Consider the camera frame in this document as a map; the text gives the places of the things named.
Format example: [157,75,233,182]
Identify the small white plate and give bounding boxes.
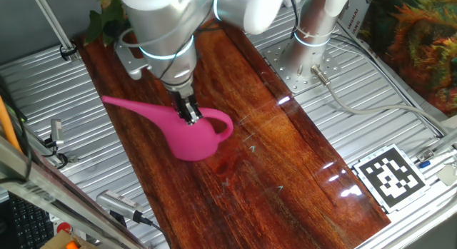
[436,163,457,188]

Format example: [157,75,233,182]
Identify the thick grey base cable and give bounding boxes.
[310,64,457,136]

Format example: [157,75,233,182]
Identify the glossy wood grain board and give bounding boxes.
[74,19,392,249]

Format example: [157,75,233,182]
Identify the black looping cable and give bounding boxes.
[0,73,34,184]

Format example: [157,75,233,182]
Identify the potted green leafy plant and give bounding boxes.
[84,0,129,46]

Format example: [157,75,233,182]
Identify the small silver camera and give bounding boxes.
[49,118,65,148]

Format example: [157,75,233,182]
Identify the silver ribbed depth camera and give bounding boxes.
[96,190,144,221]

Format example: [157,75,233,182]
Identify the small metal corner bracket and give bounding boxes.
[416,148,435,163]

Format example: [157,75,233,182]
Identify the thin cables beside poster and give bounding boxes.
[330,22,446,138]

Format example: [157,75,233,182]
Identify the white printed carton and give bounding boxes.
[337,0,376,57]

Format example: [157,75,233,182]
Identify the grey box with red button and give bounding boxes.
[49,215,74,235]

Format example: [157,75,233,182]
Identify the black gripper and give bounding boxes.
[168,86,204,126]

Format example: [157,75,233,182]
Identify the black keyboard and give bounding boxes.
[9,195,54,249]

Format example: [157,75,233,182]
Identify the orange pole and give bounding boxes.
[0,95,22,153]

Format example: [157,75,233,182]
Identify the aluminium profile strut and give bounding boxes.
[30,0,81,63]
[426,126,457,157]

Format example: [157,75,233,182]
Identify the pink plastic watering can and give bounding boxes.
[101,95,235,162]

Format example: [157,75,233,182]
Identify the black camera cable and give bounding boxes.
[134,211,172,249]

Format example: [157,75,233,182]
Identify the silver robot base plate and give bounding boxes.
[262,38,340,95]

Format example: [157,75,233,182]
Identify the black arm base cables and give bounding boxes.
[288,0,301,39]

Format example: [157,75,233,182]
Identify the brown cardboard box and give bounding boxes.
[39,230,97,249]

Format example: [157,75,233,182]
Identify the colourful painted poster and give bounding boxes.
[356,0,457,118]

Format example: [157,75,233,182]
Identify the black white fiducial marker board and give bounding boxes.
[351,143,431,214]

